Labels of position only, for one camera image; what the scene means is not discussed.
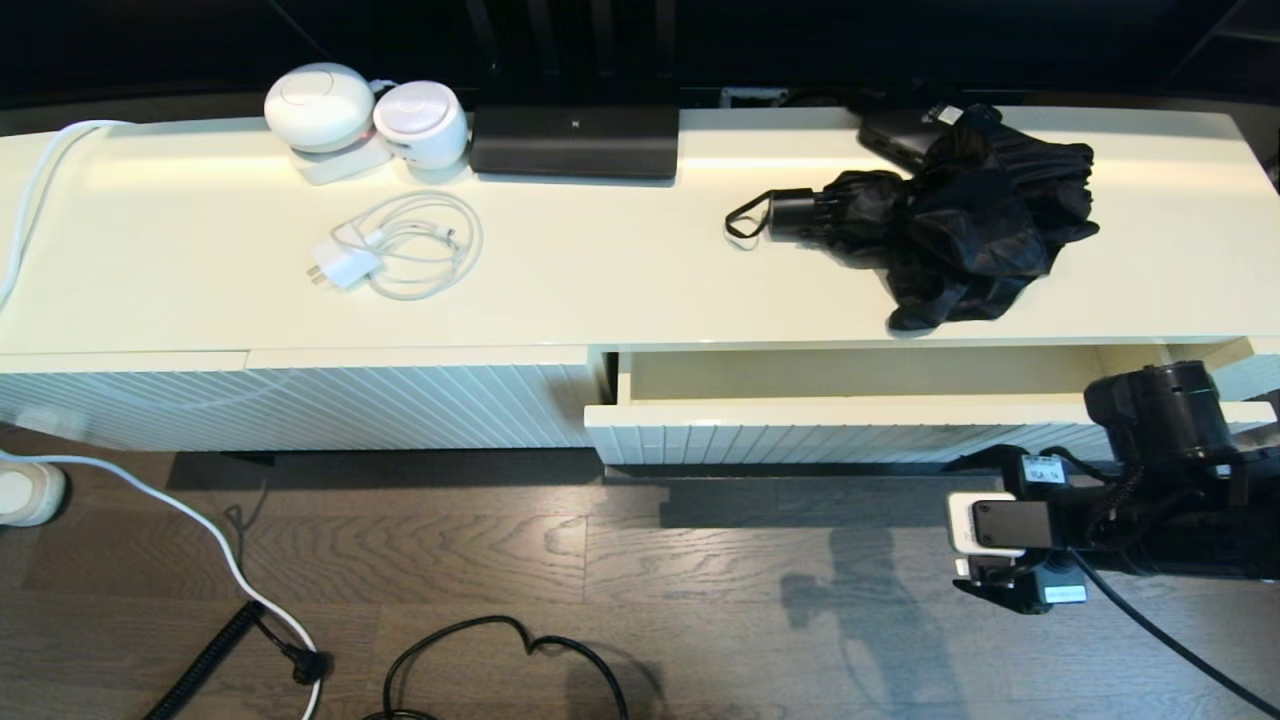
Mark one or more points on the black folding umbrella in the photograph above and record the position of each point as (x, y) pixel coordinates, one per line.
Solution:
(960, 220)

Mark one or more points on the white wall socket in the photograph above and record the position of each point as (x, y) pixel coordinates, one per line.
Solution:
(750, 96)

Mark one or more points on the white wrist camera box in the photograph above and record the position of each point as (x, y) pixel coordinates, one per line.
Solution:
(965, 522)

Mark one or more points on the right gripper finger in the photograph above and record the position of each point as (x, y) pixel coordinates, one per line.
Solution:
(1040, 470)
(1060, 590)

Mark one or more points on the black set-top box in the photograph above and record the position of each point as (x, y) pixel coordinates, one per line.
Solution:
(890, 138)

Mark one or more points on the black router with antennas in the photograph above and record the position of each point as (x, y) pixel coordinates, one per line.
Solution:
(575, 143)

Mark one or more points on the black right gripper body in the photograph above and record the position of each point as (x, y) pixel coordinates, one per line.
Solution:
(1095, 525)

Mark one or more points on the white charger adapter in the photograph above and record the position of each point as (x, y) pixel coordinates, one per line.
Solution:
(345, 266)

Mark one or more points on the white slatted cabinet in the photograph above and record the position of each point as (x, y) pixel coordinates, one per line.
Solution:
(600, 280)

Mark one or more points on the large white round device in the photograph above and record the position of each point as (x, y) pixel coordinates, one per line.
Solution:
(318, 108)

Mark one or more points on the cream ribbed-front drawer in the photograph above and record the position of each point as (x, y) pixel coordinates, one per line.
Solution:
(800, 435)

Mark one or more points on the small white round device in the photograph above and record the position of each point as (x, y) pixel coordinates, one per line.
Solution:
(422, 122)

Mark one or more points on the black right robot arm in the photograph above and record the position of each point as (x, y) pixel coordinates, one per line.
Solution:
(1160, 410)

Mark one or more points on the white sneaker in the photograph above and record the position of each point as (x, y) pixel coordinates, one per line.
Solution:
(28, 495)

